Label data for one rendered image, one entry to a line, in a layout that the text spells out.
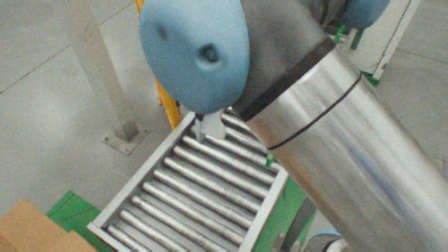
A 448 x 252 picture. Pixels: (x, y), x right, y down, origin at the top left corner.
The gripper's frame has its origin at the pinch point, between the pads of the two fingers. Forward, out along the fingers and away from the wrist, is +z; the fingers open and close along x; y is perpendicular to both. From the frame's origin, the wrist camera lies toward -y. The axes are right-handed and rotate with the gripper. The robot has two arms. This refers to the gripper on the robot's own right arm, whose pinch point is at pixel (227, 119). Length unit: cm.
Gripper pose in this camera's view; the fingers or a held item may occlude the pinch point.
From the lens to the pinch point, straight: 52.1
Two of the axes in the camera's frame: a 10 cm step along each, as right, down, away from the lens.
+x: 7.1, -5.4, 4.5
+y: 7.0, 5.5, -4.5
